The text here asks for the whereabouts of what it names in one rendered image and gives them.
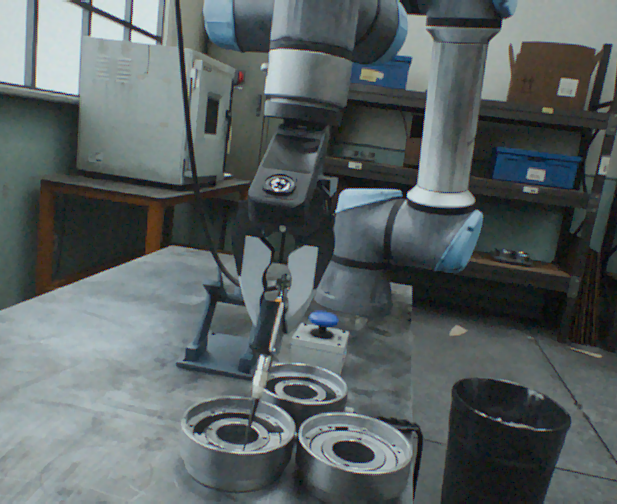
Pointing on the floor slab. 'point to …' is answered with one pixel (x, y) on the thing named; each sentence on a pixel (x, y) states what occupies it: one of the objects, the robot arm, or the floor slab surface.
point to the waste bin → (501, 443)
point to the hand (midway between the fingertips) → (272, 320)
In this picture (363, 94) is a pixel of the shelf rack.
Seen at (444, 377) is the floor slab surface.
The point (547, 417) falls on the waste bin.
